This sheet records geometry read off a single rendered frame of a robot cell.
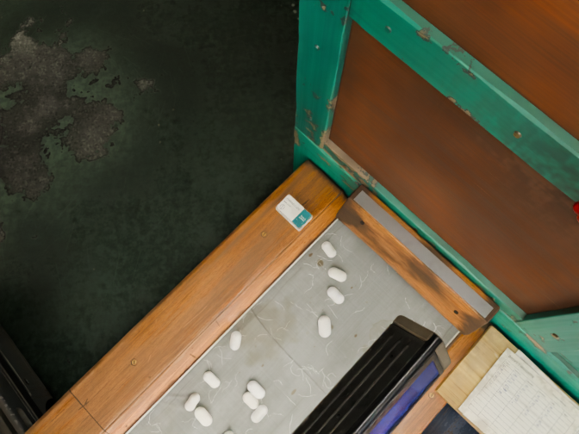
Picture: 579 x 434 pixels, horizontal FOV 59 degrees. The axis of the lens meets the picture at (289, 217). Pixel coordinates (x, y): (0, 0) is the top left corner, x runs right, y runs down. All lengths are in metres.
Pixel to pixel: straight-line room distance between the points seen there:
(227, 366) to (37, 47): 1.57
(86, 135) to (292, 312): 1.23
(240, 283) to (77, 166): 1.12
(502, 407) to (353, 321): 0.28
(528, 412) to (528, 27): 0.69
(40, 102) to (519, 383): 1.76
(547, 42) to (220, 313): 0.67
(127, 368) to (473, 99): 0.70
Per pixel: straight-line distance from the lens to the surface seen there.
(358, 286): 0.96
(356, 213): 0.88
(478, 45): 0.50
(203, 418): 0.94
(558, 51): 0.46
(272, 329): 0.94
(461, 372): 0.95
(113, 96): 2.00
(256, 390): 0.92
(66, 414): 0.99
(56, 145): 1.99
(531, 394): 0.99
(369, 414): 0.58
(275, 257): 0.93
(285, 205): 0.93
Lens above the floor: 1.68
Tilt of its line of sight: 75 degrees down
